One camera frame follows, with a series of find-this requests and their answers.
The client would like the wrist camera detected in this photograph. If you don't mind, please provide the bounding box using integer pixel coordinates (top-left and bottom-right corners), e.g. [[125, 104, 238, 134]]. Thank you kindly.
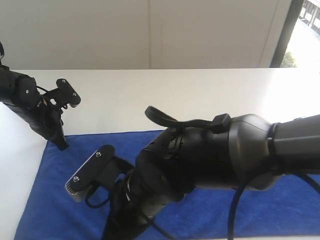
[[64, 144, 134, 203], [42, 78, 81, 109]]

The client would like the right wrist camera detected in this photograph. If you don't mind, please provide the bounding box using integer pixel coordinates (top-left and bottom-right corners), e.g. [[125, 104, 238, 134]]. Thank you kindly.
[[64, 144, 134, 203]]

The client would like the dark window frame post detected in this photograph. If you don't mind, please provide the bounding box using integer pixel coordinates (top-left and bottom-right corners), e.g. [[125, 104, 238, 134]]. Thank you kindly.
[[269, 0, 304, 68]]

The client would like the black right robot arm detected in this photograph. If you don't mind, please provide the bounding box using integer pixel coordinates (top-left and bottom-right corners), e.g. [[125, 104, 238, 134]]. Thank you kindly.
[[101, 114, 320, 240]]

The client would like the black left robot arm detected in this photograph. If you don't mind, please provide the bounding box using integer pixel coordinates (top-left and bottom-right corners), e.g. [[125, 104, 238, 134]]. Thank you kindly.
[[0, 64, 69, 151]]

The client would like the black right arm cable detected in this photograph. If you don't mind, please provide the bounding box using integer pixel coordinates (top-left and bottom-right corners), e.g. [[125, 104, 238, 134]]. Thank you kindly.
[[143, 105, 320, 240]]

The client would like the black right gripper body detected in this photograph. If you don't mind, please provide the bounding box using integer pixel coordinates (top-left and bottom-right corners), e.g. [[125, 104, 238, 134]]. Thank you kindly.
[[101, 172, 175, 240]]

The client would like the blue microfibre towel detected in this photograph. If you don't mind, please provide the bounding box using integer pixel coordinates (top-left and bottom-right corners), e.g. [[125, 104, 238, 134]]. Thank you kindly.
[[14, 131, 320, 240]]

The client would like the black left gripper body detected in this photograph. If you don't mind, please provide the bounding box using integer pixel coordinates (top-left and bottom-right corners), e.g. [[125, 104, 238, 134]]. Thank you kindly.
[[7, 99, 69, 151]]

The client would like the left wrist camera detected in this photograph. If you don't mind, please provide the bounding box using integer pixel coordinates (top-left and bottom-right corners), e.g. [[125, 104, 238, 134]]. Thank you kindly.
[[42, 78, 81, 109]]

